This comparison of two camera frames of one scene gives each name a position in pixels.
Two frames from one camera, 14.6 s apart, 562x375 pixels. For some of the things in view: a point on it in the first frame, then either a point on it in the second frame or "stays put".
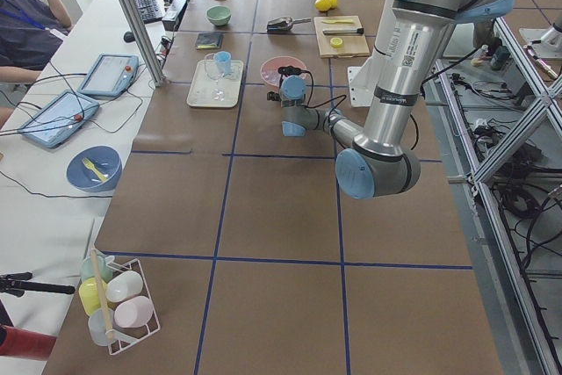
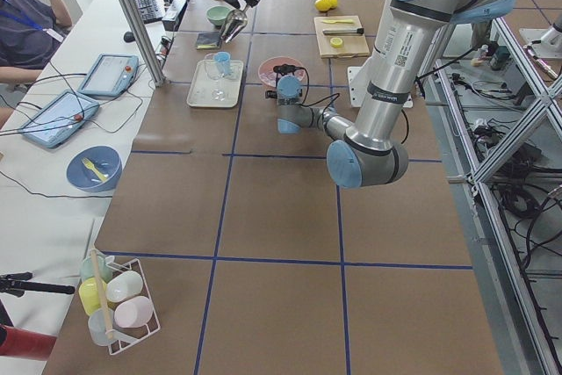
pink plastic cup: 133,312 stays put
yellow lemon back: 334,1 stays put
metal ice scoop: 284,24 → 235,20
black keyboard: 147,3 stays put
